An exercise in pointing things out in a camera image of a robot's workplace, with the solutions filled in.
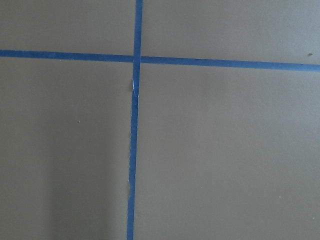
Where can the horizontal blue tape strip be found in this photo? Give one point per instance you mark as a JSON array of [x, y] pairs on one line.
[[72, 56]]

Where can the vertical blue tape strip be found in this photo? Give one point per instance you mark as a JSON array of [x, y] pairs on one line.
[[136, 67]]

